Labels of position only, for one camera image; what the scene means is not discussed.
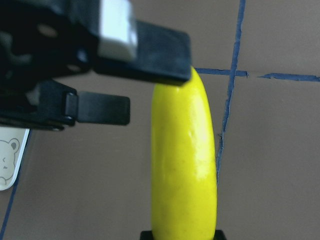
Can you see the white bear tray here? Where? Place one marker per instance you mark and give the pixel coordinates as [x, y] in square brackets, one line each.
[12, 146]

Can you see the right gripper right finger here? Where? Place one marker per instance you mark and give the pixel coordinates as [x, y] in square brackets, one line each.
[219, 235]

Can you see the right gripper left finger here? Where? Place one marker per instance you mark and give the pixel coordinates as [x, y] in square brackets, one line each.
[146, 235]

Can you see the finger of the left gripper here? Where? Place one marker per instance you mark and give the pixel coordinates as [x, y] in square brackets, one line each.
[134, 49]
[98, 108]

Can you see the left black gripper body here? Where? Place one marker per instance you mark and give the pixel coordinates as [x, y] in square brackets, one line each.
[41, 40]

